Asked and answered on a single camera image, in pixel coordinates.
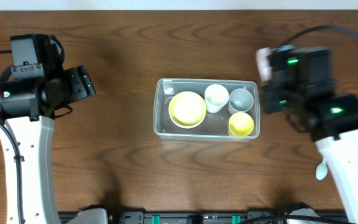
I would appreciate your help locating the yellow cup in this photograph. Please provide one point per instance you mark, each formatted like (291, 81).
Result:
(240, 124)

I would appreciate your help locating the pale green plastic spoon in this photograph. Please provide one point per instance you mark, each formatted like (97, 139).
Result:
(321, 170)

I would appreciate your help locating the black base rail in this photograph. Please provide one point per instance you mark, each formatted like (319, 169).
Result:
(133, 216)

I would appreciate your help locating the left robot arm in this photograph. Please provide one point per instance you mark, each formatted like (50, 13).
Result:
(31, 91)

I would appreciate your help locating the yellow bowl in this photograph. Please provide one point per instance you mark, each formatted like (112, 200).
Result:
(187, 109)

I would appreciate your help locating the clear plastic container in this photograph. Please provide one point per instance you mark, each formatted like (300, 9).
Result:
(215, 126)

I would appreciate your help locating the white cup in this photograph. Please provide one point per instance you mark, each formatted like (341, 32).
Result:
(216, 96)

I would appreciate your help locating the grey cup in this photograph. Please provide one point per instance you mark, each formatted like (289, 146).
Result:
(240, 100)

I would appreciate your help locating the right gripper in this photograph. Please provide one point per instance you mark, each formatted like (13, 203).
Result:
(268, 96)

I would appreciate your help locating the pale pink plastic fork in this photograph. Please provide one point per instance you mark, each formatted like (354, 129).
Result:
(263, 64)

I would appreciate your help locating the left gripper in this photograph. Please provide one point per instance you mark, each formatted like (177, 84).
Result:
(84, 82)

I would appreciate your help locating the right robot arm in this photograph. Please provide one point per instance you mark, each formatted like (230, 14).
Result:
(299, 83)

